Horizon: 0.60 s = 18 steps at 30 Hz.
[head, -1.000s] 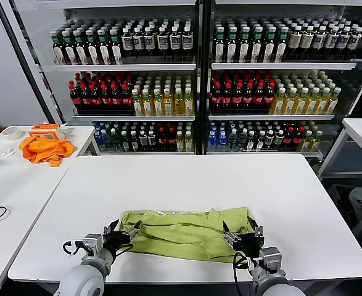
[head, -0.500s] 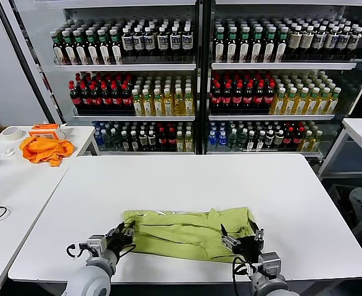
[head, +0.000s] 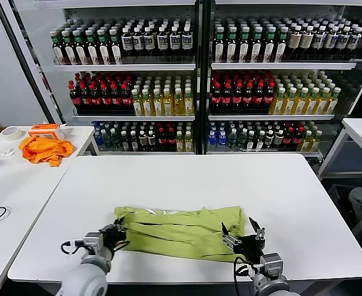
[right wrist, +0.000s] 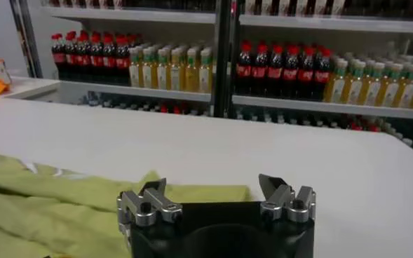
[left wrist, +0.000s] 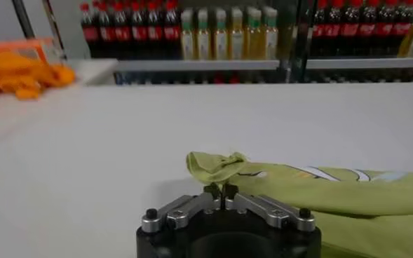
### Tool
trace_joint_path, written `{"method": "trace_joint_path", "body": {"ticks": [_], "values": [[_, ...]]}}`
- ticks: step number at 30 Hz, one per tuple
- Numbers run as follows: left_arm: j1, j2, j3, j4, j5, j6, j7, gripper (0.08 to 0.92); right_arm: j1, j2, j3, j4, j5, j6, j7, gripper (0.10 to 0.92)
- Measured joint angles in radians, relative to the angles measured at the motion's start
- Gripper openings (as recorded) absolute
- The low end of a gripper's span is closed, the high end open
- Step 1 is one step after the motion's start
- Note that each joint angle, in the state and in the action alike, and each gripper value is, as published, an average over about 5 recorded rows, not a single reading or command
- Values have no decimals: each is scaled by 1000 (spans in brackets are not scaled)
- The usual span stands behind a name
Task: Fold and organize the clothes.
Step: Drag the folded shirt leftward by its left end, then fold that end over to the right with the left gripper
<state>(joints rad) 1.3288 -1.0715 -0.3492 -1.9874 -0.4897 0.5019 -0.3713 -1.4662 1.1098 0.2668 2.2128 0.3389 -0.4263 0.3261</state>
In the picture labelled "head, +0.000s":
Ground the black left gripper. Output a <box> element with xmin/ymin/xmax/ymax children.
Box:
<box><xmin>99</xmin><ymin>217</ymin><xmax>130</xmax><ymax>254</ymax></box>

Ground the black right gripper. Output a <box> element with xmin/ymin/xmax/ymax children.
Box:
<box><xmin>220</xmin><ymin>216</ymin><xmax>266</xmax><ymax>264</ymax></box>

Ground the yellow-green t-shirt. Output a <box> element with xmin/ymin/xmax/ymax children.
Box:
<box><xmin>113</xmin><ymin>205</ymin><xmax>249</xmax><ymax>263</ymax></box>

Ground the green tinted bottle white cap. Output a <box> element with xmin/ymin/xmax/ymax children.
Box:
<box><xmin>228</xmin><ymin>128</ymin><xmax>238</xmax><ymax>150</ymax></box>
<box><xmin>237</xmin><ymin>128</ymin><xmax>247</xmax><ymax>150</ymax></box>

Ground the white side table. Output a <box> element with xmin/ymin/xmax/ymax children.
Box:
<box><xmin>0</xmin><ymin>125</ymin><xmax>100</xmax><ymax>296</ymax></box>

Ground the crumpled orange cloth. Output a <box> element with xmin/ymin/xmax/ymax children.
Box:
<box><xmin>19</xmin><ymin>136</ymin><xmax>75</xmax><ymax>168</ymax></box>

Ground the white metal shelf board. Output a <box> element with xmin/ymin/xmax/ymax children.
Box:
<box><xmin>211</xmin><ymin>62</ymin><xmax>356</xmax><ymax>71</ymax></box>
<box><xmin>208</xmin><ymin>114</ymin><xmax>335</xmax><ymax>121</ymax></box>
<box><xmin>72</xmin><ymin>115</ymin><xmax>195</xmax><ymax>121</ymax></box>
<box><xmin>53</xmin><ymin>63</ymin><xmax>196</xmax><ymax>72</ymax></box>

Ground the orange and white box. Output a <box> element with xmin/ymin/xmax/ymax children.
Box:
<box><xmin>28</xmin><ymin>123</ymin><xmax>67</xmax><ymax>140</ymax></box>

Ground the masking tape roll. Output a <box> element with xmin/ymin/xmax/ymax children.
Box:
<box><xmin>1</xmin><ymin>126</ymin><xmax>23</xmax><ymax>142</ymax></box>

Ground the dark tea bottle green cap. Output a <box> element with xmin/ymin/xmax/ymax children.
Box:
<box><xmin>109</xmin><ymin>28</ymin><xmax>123</xmax><ymax>65</ymax></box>
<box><xmin>213</xmin><ymin>27</ymin><xmax>226</xmax><ymax>63</ymax></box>
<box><xmin>97</xmin><ymin>28</ymin><xmax>111</xmax><ymax>65</ymax></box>
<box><xmin>226</xmin><ymin>27</ymin><xmax>239</xmax><ymax>63</ymax></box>
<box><xmin>250</xmin><ymin>27</ymin><xmax>264</xmax><ymax>63</ymax></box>
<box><xmin>51</xmin><ymin>30</ymin><xmax>64</xmax><ymax>66</ymax></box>
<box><xmin>275</xmin><ymin>27</ymin><xmax>288</xmax><ymax>62</ymax></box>
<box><xmin>72</xmin><ymin>29</ymin><xmax>86</xmax><ymax>65</ymax></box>
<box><xmin>238</xmin><ymin>27</ymin><xmax>251</xmax><ymax>63</ymax></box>
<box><xmin>61</xmin><ymin>30</ymin><xmax>75</xmax><ymax>65</ymax></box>
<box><xmin>263</xmin><ymin>27</ymin><xmax>276</xmax><ymax>63</ymax></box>
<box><xmin>84</xmin><ymin>29</ymin><xmax>99</xmax><ymax>65</ymax></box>

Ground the dark bottle blue white label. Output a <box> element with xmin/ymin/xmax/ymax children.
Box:
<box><xmin>156</xmin><ymin>27</ymin><xmax>169</xmax><ymax>58</ymax></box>
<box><xmin>143</xmin><ymin>27</ymin><xmax>156</xmax><ymax>58</ymax></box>
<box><xmin>348</xmin><ymin>27</ymin><xmax>362</xmax><ymax>57</ymax></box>
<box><xmin>121</xmin><ymin>27</ymin><xmax>133</xmax><ymax>58</ymax></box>
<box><xmin>168</xmin><ymin>27</ymin><xmax>181</xmax><ymax>58</ymax></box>
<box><xmin>312</xmin><ymin>26</ymin><xmax>326</xmax><ymax>57</ymax></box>
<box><xmin>181</xmin><ymin>26</ymin><xmax>194</xmax><ymax>58</ymax></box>
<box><xmin>336</xmin><ymin>27</ymin><xmax>350</xmax><ymax>57</ymax></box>
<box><xmin>132</xmin><ymin>27</ymin><xmax>144</xmax><ymax>58</ymax></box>
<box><xmin>324</xmin><ymin>26</ymin><xmax>338</xmax><ymax>57</ymax></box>

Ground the black metal bar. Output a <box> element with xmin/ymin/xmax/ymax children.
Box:
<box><xmin>0</xmin><ymin>0</ymin><xmax>60</xmax><ymax>125</ymax></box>

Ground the dark bottle beige label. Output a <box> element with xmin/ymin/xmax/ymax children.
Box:
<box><xmin>300</xmin><ymin>26</ymin><xmax>314</xmax><ymax>57</ymax></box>
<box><xmin>287</xmin><ymin>26</ymin><xmax>302</xmax><ymax>57</ymax></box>

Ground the glass door drinks cabinet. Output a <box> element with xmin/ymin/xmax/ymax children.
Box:
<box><xmin>11</xmin><ymin>0</ymin><xmax>204</xmax><ymax>155</ymax></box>
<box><xmin>203</xmin><ymin>0</ymin><xmax>362</xmax><ymax>158</ymax></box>

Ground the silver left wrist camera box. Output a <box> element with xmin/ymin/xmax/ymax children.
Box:
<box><xmin>83</xmin><ymin>232</ymin><xmax>104</xmax><ymax>254</ymax></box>

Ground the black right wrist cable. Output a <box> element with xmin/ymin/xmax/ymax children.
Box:
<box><xmin>232</xmin><ymin>255</ymin><xmax>255</xmax><ymax>296</ymax></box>

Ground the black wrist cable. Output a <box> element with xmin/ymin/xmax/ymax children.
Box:
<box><xmin>232</xmin><ymin>255</ymin><xmax>255</xmax><ymax>296</ymax></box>
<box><xmin>60</xmin><ymin>240</ymin><xmax>86</xmax><ymax>255</ymax></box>

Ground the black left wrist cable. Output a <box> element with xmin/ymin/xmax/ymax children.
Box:
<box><xmin>60</xmin><ymin>240</ymin><xmax>86</xmax><ymax>255</ymax></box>

